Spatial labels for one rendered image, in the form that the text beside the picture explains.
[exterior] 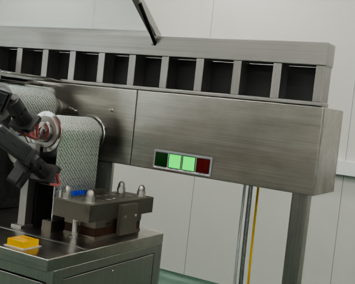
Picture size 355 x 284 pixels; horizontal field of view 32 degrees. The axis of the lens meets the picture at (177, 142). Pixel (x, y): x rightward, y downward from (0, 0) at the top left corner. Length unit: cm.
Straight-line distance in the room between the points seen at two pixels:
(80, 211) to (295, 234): 78
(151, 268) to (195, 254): 261
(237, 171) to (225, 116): 20
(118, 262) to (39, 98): 74
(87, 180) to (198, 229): 266
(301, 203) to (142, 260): 62
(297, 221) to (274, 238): 239
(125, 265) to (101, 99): 69
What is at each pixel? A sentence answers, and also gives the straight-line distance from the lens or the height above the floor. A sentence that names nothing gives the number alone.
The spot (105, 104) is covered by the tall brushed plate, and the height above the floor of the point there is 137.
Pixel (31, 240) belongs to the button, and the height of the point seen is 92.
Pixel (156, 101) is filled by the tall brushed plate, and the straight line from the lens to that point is 235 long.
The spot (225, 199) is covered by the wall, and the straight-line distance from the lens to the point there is 480.
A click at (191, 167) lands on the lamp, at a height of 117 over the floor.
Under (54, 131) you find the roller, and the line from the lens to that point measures 220.
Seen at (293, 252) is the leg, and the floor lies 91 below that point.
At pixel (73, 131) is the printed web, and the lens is 226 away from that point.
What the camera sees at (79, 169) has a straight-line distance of 231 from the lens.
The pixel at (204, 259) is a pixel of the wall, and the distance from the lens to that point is 495.
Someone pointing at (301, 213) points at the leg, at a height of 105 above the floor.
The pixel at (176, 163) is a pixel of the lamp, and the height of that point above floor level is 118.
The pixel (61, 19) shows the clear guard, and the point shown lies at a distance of 266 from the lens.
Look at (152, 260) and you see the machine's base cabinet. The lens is 237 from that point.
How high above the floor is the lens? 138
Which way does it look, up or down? 3 degrees down
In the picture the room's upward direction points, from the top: 6 degrees clockwise
